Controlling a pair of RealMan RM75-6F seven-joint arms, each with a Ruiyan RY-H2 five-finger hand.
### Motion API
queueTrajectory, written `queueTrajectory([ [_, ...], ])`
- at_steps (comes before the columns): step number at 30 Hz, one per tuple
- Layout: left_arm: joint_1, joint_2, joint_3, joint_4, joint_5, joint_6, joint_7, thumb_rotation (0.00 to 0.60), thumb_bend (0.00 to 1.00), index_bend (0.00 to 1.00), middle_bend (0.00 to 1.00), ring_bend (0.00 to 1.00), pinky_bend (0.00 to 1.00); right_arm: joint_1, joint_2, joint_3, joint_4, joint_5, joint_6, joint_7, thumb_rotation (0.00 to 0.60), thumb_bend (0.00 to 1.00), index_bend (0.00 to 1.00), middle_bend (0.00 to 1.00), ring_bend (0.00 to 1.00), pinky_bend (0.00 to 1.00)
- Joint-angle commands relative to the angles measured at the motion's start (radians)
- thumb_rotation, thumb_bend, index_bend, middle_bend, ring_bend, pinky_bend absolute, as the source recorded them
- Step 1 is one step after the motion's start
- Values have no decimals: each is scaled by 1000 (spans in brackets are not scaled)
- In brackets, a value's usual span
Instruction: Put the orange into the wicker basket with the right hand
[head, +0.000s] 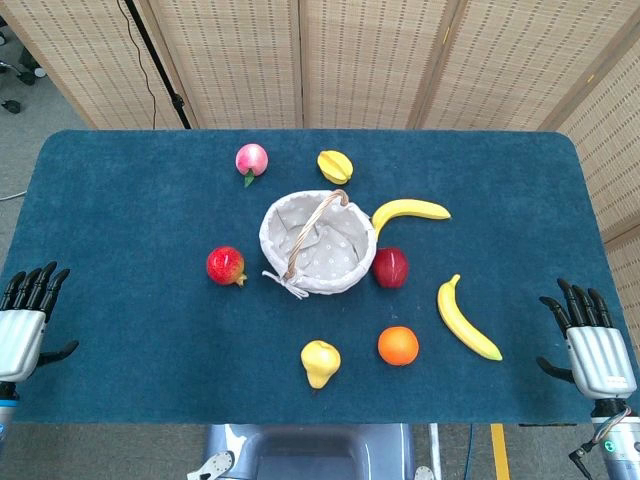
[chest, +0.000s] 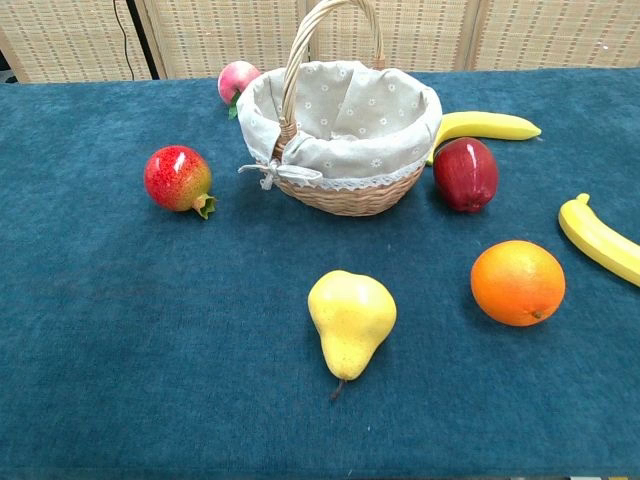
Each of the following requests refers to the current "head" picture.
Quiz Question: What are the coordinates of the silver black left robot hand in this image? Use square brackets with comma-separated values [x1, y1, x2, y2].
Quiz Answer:
[0, 261, 80, 384]

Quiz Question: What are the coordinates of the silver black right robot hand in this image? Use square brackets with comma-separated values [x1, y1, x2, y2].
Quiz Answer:
[536, 278, 639, 401]

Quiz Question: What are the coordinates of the orange fruit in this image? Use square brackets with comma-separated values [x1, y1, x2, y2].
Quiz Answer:
[377, 325, 421, 367]

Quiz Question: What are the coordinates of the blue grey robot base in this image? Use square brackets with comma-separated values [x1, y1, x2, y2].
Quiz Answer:
[186, 423, 437, 480]

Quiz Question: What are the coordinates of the wicker basket with cloth liner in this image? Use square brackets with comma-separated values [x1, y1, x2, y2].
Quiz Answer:
[258, 188, 377, 301]

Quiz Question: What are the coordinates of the dark blue table mat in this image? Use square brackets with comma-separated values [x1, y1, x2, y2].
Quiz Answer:
[0, 129, 627, 427]

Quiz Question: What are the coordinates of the long yellow banana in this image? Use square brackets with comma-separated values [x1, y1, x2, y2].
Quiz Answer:
[437, 273, 504, 362]

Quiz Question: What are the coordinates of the woven bamboo screen panel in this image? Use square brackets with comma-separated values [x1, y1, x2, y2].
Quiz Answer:
[407, 0, 640, 132]
[148, 0, 305, 130]
[539, 47, 640, 346]
[298, 0, 474, 130]
[0, 0, 201, 131]

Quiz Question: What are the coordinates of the red pomegranate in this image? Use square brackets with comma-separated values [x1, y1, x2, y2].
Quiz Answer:
[206, 245, 249, 289]

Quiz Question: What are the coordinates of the dark red apple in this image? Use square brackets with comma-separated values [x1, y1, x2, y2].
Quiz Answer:
[371, 246, 410, 290]

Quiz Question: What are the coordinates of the strongly curved yellow banana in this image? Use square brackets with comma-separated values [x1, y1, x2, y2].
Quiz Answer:
[370, 198, 452, 242]

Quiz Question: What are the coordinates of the black office chair base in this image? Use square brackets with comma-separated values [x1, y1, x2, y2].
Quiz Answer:
[0, 14, 37, 114]

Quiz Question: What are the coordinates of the yellow pear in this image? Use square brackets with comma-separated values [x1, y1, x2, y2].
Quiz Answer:
[300, 340, 343, 392]

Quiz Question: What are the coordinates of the pink peach with leaf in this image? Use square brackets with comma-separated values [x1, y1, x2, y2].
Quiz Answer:
[234, 143, 270, 189]

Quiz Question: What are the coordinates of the black tripod stand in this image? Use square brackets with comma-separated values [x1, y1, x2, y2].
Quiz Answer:
[121, 0, 194, 131]

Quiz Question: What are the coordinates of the yellow starfruit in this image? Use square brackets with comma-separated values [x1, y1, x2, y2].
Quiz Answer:
[316, 149, 355, 186]

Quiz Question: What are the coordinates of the blue cable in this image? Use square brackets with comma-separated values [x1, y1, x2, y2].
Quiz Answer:
[463, 424, 474, 480]

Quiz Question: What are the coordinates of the thin black cable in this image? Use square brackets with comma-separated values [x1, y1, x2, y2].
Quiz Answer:
[116, 0, 162, 131]

